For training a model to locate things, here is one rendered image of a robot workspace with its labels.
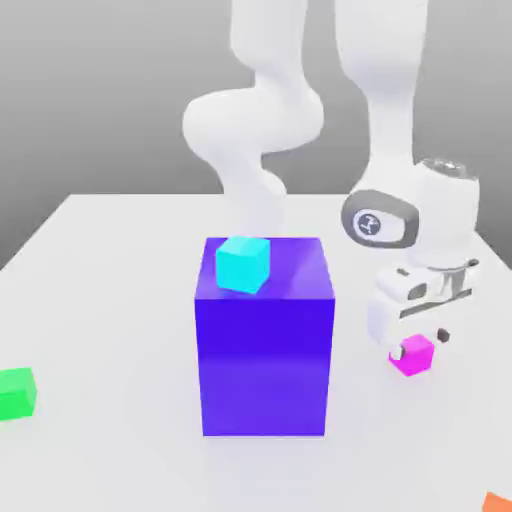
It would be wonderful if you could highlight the small magenta cube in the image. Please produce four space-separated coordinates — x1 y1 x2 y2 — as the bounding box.
387 333 436 378

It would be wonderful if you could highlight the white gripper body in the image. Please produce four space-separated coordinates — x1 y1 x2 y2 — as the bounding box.
366 287 475 348

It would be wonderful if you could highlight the small cyan cube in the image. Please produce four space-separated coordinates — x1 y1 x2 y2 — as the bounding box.
214 235 272 296

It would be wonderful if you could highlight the small orange cube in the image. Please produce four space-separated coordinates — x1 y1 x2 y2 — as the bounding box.
481 491 512 512

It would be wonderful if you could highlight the small green cube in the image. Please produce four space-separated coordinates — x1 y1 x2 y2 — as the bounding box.
0 366 39 422

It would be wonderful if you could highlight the large blue box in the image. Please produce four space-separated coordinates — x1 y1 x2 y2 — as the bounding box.
193 236 337 438

